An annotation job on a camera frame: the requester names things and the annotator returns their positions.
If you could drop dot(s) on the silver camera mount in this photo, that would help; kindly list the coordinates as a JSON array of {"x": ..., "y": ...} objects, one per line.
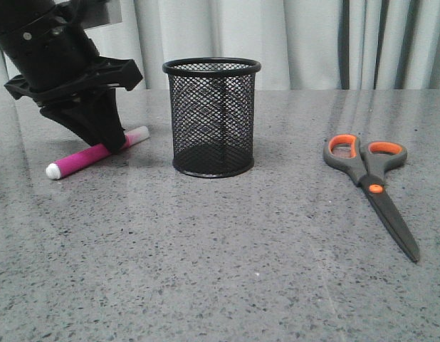
[{"x": 100, "y": 12}]

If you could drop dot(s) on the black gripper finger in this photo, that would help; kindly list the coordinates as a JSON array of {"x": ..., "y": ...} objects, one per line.
[
  {"x": 75, "y": 117},
  {"x": 104, "y": 121}
]

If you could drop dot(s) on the pink marker pen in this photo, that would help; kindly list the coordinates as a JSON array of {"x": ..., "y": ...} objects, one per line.
[{"x": 71, "y": 164}]

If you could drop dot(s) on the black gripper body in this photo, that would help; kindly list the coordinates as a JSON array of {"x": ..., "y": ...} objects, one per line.
[{"x": 56, "y": 60}]

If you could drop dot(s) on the grey orange scissors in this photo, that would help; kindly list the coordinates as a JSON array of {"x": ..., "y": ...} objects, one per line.
[{"x": 366, "y": 165}]

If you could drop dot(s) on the black mesh pen holder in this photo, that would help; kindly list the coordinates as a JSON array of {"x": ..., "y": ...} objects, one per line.
[{"x": 212, "y": 105}]

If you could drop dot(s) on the grey curtain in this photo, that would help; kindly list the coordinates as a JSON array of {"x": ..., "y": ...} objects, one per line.
[{"x": 357, "y": 45}]

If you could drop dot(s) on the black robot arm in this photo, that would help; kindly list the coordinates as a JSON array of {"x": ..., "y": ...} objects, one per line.
[{"x": 24, "y": 14}]

